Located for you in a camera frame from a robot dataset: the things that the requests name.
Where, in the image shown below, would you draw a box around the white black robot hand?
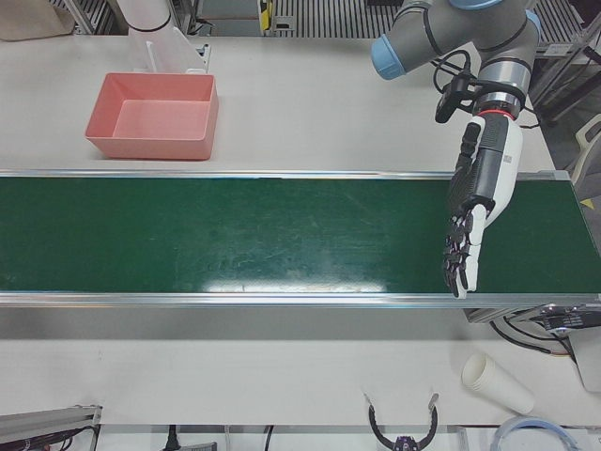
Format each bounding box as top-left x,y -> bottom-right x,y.
443,112 -> 525,301

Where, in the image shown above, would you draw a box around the pink plastic box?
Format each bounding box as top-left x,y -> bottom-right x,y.
85,72 -> 221,162

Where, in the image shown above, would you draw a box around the white chair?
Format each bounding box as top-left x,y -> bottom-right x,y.
570,117 -> 601,185

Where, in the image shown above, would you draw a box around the stacked white paper cups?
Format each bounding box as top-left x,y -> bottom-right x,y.
460,352 -> 536,415

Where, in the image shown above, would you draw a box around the yellow plastic object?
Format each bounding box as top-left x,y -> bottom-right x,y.
258,0 -> 276,34

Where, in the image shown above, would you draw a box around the green conveyor belt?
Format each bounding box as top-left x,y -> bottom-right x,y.
0,169 -> 601,325

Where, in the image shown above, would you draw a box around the black curved clamp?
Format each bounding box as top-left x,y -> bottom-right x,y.
363,392 -> 440,451

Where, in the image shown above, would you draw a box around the beige curtain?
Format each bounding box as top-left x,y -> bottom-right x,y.
0,0 -> 76,41

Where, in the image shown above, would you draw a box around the aluminium profile bar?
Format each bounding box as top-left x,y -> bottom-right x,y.
0,403 -> 103,451

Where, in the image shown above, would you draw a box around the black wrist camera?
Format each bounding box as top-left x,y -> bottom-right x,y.
435,74 -> 471,125

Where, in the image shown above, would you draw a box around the white column with bracket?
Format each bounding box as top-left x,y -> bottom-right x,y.
112,0 -> 211,75

